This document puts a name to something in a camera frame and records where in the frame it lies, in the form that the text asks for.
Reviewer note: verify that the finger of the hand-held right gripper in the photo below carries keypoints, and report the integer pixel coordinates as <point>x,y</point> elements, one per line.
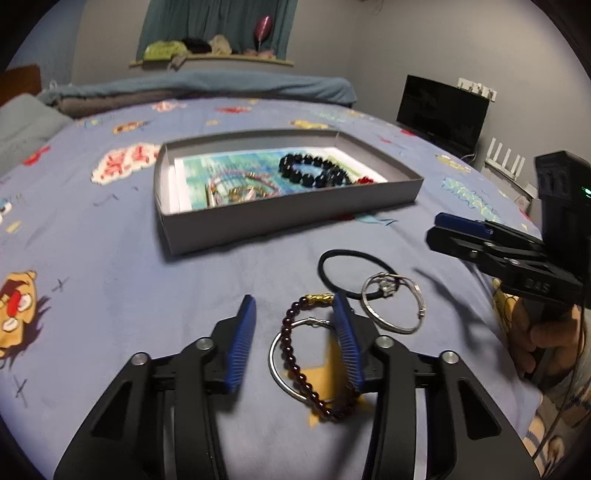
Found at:
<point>461,222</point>
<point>461,248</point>

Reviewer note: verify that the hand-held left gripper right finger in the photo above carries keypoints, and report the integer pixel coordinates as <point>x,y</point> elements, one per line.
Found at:
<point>346,344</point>

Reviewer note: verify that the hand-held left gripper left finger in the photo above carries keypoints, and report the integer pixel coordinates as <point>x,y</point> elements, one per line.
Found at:
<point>242,344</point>

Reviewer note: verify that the thin silver hoop bangle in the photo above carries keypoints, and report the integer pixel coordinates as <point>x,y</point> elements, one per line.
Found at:
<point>272,364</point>

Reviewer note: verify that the red and gold jewelry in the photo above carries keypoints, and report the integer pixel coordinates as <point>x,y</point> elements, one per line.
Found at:
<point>364,180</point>

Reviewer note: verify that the grey cardboard box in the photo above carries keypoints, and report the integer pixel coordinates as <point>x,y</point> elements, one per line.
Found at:
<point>277,226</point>

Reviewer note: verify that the person's right forearm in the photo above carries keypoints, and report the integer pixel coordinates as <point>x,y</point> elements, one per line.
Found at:
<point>561,406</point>

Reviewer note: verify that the person's right hand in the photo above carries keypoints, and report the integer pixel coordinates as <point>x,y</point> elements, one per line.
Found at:
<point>519,332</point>

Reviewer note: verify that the white router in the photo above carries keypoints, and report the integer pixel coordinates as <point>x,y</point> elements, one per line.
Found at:
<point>503,168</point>

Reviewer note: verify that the silver bangle with charm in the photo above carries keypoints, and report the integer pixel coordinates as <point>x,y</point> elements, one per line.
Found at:
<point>385,284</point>

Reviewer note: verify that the black monitor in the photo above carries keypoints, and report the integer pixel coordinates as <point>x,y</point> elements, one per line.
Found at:
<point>438,110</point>

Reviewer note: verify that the blue cartoon printed bedsheet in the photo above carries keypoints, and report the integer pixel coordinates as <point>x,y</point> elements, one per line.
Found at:
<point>115,277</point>

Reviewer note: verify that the green printed paper sheet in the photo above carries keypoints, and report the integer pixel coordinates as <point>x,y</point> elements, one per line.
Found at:
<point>231,166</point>

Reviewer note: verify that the blue blanket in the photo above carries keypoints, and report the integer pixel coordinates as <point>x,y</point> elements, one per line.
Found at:
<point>231,85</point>

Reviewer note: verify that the pink soft toy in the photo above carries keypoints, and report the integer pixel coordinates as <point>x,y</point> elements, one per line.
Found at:
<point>261,54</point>

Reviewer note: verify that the pink balloon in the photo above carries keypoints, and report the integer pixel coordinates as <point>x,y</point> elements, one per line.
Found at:
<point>264,25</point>

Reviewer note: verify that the grey blanket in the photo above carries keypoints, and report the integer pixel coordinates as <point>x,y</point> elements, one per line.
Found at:
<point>92,104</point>

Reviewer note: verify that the beige cloth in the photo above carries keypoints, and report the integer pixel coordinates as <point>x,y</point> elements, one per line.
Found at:
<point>220,45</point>

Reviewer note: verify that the black clothes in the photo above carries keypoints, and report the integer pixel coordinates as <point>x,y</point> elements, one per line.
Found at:
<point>196,45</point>

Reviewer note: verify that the green cloth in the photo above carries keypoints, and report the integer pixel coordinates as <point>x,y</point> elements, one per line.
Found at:
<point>161,50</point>

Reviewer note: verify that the grey-blue pillow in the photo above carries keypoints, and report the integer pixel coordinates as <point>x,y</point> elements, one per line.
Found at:
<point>23,129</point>

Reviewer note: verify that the teal curtain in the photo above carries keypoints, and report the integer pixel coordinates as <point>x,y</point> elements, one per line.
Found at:
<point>207,23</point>

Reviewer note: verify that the wooden headboard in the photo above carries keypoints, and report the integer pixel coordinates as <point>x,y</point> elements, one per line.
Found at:
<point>18,83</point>

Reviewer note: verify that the white wall hook rack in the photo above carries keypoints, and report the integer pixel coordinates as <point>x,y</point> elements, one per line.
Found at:
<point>478,87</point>

